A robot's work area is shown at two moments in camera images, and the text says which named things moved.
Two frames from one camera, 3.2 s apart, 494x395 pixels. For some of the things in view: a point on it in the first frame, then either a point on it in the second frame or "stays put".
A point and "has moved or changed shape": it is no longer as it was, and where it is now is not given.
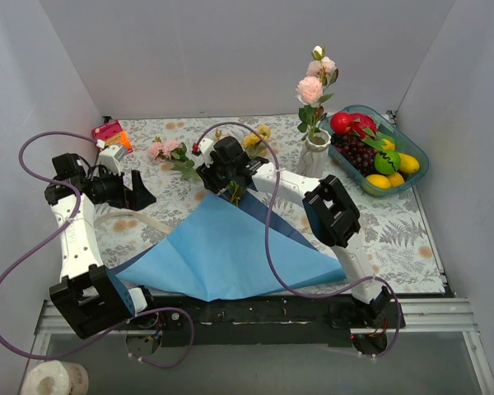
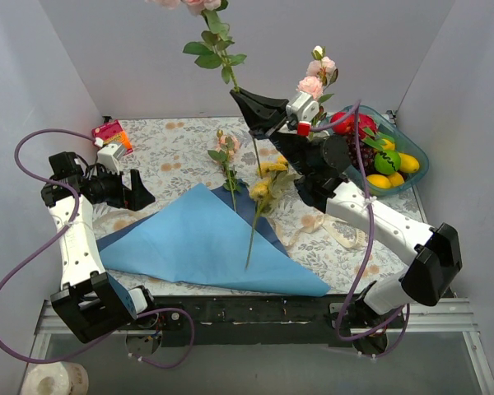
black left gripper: (128, 191) stays put
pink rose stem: (311, 91) stays put
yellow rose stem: (253, 144) to (267, 189)
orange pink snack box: (113, 134) stays put
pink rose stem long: (174, 152) to (213, 53)
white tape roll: (57, 378) stays put
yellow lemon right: (408, 164) stays put
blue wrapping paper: (227, 250) has moved or changed shape
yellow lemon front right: (396, 178) stays put
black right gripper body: (213, 179) to (277, 123)
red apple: (342, 123) stays put
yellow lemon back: (389, 146) stays put
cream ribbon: (146, 218) to (303, 225)
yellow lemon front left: (379, 180) stays put
